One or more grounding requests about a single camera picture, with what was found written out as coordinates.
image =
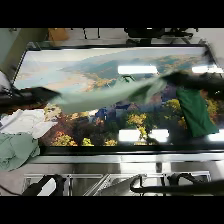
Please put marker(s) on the pale green shirt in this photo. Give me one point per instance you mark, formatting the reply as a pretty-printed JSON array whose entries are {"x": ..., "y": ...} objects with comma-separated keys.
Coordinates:
[{"x": 100, "y": 96}]

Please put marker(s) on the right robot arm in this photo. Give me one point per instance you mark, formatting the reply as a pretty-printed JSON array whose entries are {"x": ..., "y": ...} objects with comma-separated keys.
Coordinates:
[{"x": 196, "y": 81}]

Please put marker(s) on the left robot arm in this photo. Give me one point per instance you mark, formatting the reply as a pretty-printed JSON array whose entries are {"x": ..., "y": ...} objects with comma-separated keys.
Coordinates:
[{"x": 23, "y": 96}]

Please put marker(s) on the dark green garment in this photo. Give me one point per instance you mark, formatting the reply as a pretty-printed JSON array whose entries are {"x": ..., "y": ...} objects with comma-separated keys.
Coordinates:
[{"x": 196, "y": 113}]

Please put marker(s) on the white garment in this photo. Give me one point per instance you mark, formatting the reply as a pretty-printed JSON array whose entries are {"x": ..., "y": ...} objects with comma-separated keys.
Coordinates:
[{"x": 25, "y": 122}]

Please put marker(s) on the brown cardboard box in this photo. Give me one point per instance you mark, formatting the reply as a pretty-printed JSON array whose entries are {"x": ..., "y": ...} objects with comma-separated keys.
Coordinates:
[{"x": 58, "y": 34}]

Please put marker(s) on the pale green garment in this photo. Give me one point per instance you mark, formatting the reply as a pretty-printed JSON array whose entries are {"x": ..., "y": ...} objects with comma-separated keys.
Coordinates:
[{"x": 16, "y": 150}]

